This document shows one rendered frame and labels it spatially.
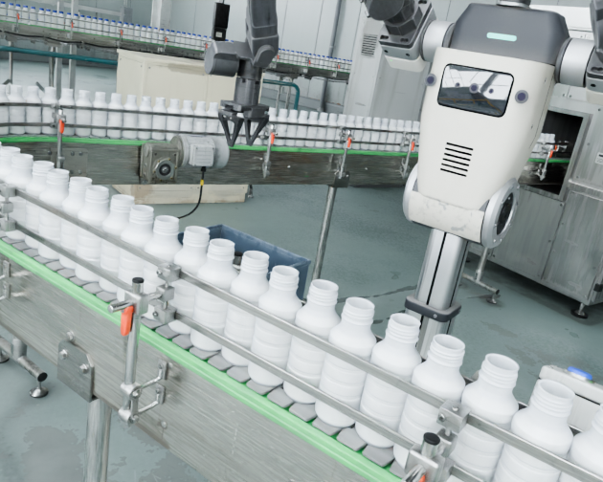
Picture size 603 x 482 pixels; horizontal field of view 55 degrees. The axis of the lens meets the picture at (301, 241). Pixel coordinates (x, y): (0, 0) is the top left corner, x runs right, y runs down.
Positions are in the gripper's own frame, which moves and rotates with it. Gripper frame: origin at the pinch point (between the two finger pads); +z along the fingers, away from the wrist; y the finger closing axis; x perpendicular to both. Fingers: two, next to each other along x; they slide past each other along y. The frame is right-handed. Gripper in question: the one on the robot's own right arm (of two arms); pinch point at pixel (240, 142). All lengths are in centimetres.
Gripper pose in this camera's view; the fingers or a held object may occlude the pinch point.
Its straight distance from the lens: 137.4
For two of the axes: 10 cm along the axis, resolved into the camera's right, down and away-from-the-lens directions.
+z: -1.6, 9.3, 3.2
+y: -6.1, 1.6, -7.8
